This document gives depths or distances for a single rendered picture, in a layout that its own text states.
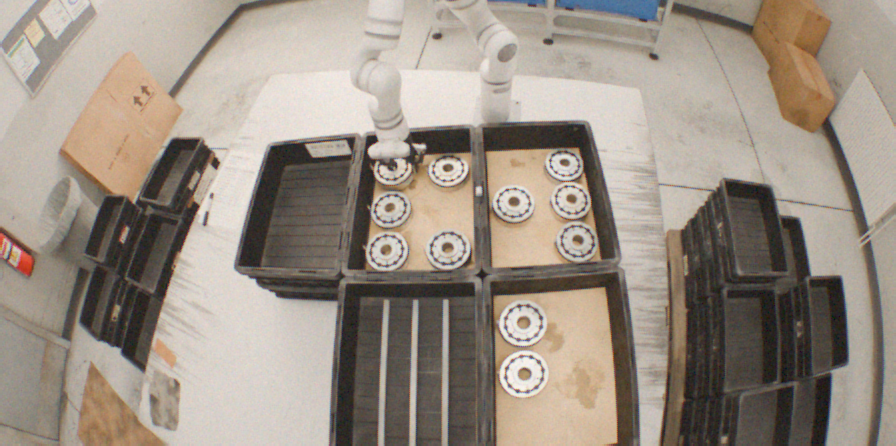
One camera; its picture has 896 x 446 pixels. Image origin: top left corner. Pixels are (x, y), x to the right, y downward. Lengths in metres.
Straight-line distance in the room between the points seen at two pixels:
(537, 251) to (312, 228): 0.58
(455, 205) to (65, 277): 3.18
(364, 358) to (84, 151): 2.81
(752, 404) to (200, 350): 1.85
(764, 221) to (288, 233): 1.75
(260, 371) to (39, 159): 2.61
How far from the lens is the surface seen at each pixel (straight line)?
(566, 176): 0.98
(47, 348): 3.57
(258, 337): 1.16
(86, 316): 2.51
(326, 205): 1.05
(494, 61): 0.96
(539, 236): 0.92
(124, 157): 3.37
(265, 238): 1.09
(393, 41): 0.72
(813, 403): 1.96
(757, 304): 1.71
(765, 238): 1.71
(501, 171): 1.00
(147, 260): 2.19
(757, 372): 1.67
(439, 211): 0.95
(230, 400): 1.21
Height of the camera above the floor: 1.65
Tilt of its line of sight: 58 degrees down
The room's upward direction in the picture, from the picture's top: 11 degrees counter-clockwise
